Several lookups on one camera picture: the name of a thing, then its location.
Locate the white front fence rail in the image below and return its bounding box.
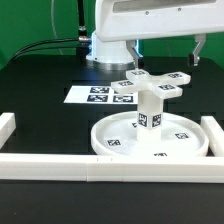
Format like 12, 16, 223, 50
0, 153, 224, 183

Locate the white cross-shaped table base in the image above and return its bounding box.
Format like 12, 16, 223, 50
111, 69, 191, 99

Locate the white right fence rail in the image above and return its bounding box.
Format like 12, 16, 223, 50
201, 116, 224, 157

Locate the white fence rail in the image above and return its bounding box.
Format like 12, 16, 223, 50
0, 113, 16, 149
0, 153, 224, 183
201, 116, 224, 157

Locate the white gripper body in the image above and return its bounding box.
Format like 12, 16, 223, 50
95, 0, 224, 42

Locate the sheet of fiducial markers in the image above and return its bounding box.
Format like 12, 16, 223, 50
64, 85, 138, 104

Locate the white round table top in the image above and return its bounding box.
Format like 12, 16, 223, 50
91, 111, 209, 158

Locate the white left fence rail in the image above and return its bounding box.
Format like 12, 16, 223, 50
0, 113, 16, 149

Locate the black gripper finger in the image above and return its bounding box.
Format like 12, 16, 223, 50
188, 34, 206, 66
126, 40, 144, 69

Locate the black cable bundle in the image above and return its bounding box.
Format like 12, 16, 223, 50
9, 0, 93, 63

